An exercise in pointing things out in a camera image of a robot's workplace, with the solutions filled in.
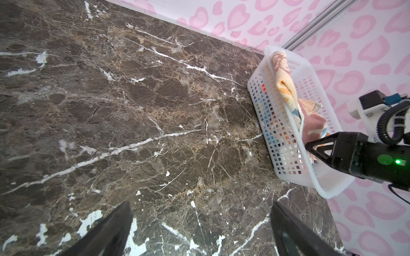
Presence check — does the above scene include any white plastic basket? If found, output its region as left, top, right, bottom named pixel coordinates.
left=247, top=45, right=354, bottom=199

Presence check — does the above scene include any rabbit striped towel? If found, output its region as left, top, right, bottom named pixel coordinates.
left=271, top=51, right=329, bottom=144

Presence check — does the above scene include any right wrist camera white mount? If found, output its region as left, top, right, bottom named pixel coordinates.
left=347, top=90, right=408, bottom=143

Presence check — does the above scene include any right corner aluminium post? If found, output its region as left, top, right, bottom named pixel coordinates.
left=282, top=0, right=358, bottom=51

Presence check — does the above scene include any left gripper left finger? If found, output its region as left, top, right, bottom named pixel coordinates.
left=61, top=201, right=132, bottom=256

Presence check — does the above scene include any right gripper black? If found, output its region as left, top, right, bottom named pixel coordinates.
left=305, top=132, right=410, bottom=191

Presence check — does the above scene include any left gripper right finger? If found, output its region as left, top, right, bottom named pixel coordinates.
left=270, top=202, right=346, bottom=256

